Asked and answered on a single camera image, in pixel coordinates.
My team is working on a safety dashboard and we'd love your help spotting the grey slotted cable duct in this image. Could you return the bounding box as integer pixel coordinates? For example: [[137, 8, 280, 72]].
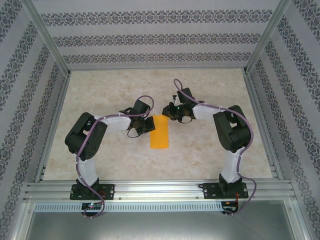
[[33, 201, 223, 213]]

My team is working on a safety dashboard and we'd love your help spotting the orange paper sheet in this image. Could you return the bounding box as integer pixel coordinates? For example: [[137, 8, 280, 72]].
[[149, 115, 170, 150]]

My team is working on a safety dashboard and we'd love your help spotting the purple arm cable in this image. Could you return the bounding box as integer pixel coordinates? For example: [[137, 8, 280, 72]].
[[75, 95, 154, 220], [173, 78, 258, 218]]

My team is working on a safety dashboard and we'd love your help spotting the grey metal panel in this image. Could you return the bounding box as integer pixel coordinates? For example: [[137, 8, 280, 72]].
[[24, 199, 306, 240]]

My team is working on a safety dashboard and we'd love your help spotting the aluminium frame post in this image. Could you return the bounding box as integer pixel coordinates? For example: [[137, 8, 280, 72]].
[[21, 0, 71, 76], [243, 0, 292, 75]]

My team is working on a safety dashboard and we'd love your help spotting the aluminium mounting rail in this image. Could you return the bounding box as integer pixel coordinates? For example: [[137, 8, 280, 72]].
[[23, 178, 297, 201]]

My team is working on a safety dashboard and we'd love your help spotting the aluminium side rail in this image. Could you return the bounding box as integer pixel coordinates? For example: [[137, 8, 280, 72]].
[[242, 71, 285, 180], [34, 72, 72, 182]]

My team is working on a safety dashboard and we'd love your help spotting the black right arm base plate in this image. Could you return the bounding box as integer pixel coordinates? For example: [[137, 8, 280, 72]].
[[202, 181, 250, 200]]

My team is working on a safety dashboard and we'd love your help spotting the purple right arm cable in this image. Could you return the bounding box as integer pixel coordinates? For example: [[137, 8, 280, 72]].
[[173, 78, 258, 218]]

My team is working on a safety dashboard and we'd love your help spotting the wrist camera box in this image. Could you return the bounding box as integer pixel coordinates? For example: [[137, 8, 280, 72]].
[[131, 99, 149, 117], [174, 87, 194, 106]]

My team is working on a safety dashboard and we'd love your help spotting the controller circuit board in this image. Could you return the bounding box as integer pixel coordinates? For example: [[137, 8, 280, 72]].
[[81, 202, 102, 211], [221, 201, 238, 211]]

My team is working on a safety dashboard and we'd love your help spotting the left controller circuit board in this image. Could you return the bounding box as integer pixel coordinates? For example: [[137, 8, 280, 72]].
[[81, 202, 102, 211]]

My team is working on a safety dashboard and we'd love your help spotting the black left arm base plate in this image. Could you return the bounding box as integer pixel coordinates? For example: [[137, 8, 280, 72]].
[[69, 183, 116, 201]]

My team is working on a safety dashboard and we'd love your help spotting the aluminium frame profile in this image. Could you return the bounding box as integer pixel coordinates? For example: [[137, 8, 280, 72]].
[[284, 199, 312, 240], [9, 201, 36, 240]]

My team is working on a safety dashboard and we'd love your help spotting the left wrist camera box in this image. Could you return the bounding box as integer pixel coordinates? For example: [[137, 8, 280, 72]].
[[131, 99, 149, 117]]

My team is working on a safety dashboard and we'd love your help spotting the thin black right gripper cable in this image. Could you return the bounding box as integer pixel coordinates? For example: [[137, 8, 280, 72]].
[[176, 116, 194, 125]]

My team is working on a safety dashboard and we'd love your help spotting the right controller circuit board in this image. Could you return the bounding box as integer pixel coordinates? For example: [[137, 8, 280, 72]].
[[221, 201, 238, 211]]

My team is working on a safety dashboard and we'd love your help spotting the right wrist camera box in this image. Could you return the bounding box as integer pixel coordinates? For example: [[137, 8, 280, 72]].
[[174, 87, 194, 106]]

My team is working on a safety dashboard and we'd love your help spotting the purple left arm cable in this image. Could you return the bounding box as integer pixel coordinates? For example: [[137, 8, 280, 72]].
[[75, 95, 154, 220]]

